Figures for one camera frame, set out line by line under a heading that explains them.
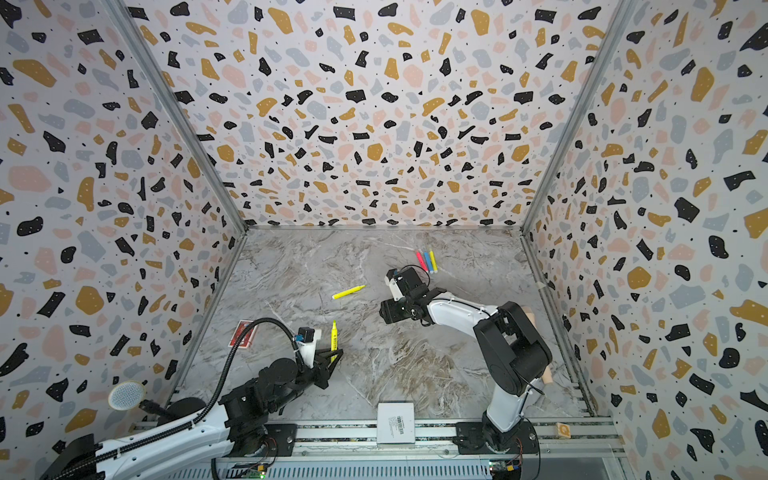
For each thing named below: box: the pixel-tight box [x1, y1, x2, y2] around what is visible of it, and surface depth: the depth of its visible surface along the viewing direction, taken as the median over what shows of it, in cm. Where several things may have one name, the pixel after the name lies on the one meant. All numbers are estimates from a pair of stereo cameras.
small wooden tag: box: [556, 422, 571, 438], surface depth 77 cm
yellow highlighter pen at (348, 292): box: [332, 284, 366, 300], surface depth 105 cm
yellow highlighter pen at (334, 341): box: [330, 320, 339, 363], surface depth 79 cm
